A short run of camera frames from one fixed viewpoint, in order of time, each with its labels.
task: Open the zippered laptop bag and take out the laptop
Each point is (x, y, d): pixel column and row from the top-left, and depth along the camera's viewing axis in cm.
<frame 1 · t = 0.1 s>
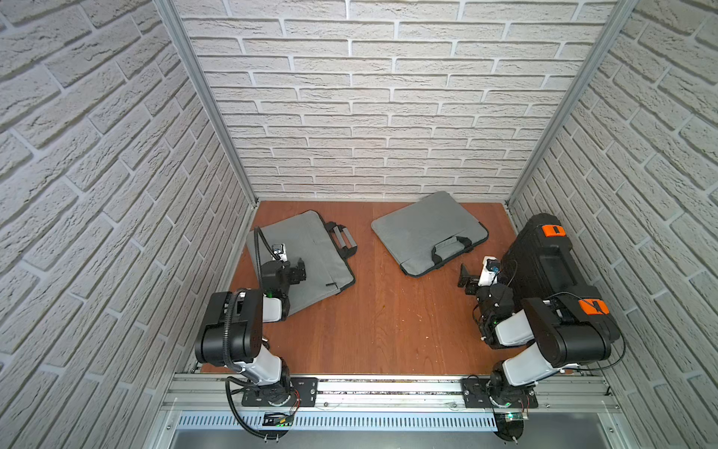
left hand: (288, 255, 94), fingers open
right hand: (480, 266, 91), fingers open
grey laptop bag left: (324, 246, 105), point 2 cm above the table
grey laptop bag right: (429, 232, 107), point 4 cm above the table
black tool case orange latches: (539, 262, 77), point 23 cm above the table

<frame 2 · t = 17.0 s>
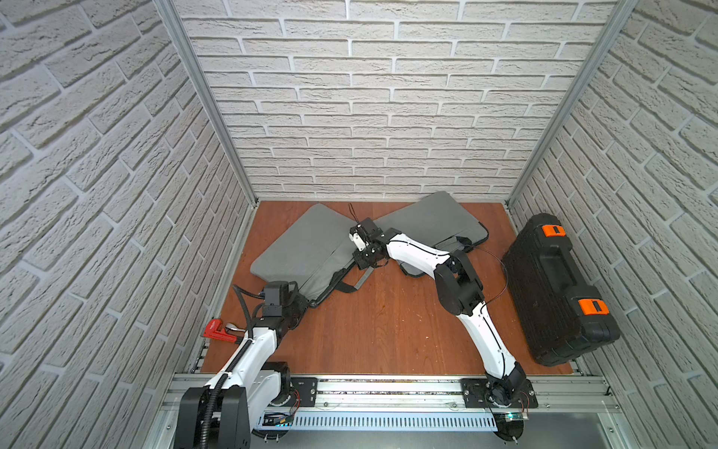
left hand: (309, 293, 88), fingers closed
right hand: (365, 258, 101), fingers closed
grey laptop bag left: (318, 249, 101), point 4 cm above the table
red handled pliers: (214, 329, 85), on the table
the other named things where they were.

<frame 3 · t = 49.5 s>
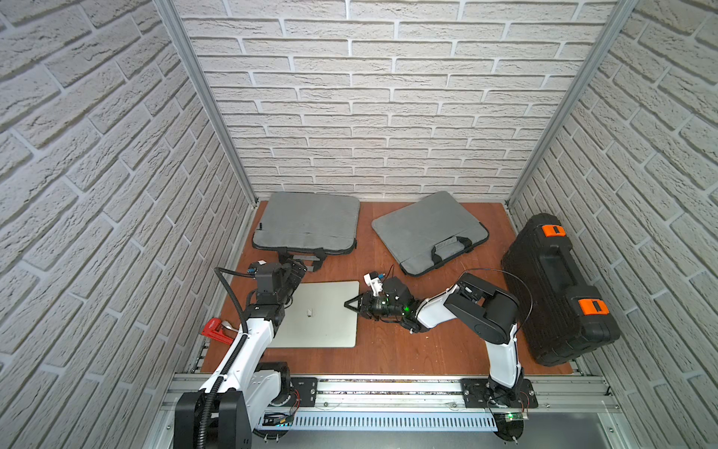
left hand: (300, 264, 85), fingers open
right hand: (348, 305, 86), fingers closed
grey laptop bag left: (308, 226, 109), point 3 cm above the table
silver laptop: (322, 313, 90), on the table
the other named things where they were.

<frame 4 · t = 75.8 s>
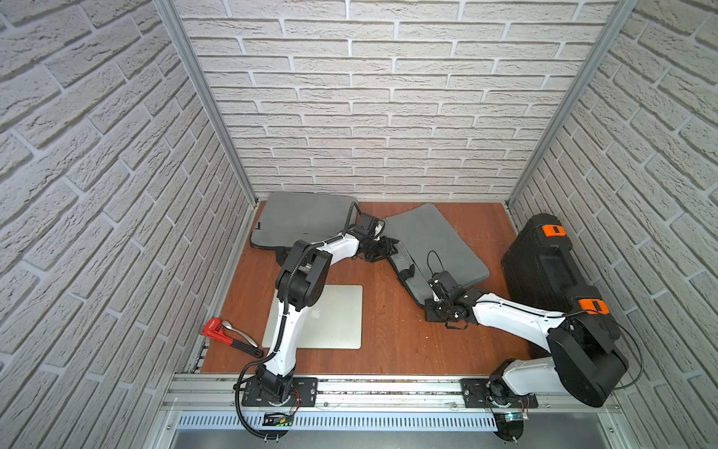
left hand: (398, 251, 100), fingers open
right hand: (429, 312, 89), fingers closed
grey laptop bag right: (427, 244, 104), point 4 cm above the table
the other named things where they were.

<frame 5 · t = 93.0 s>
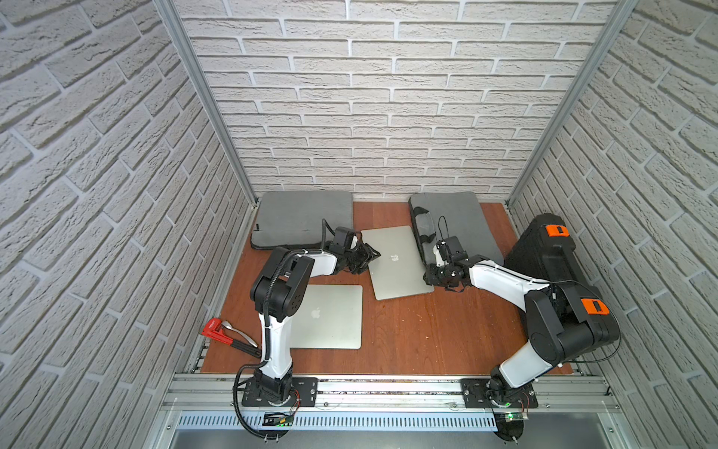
left hand: (383, 254, 97), fingers open
right hand: (433, 276, 94), fingers open
grey laptop bag right: (459, 214, 116), point 2 cm above the table
silver laptop 2: (399, 270, 100), on the table
the other named things where they were.

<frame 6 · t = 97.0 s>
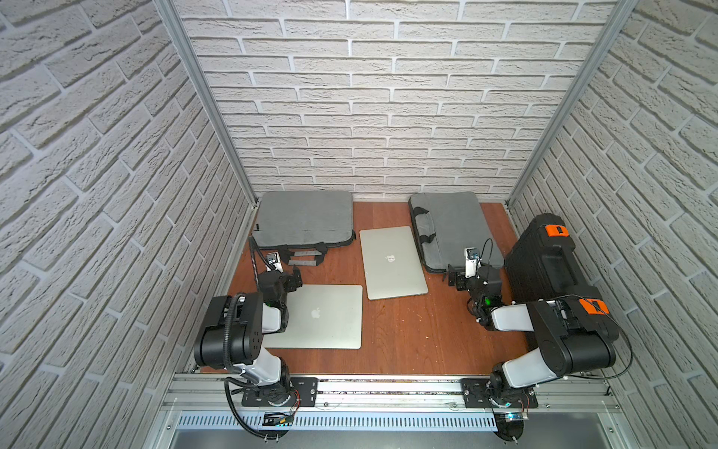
left hand: (282, 263, 93), fingers open
right hand: (467, 263, 94), fingers open
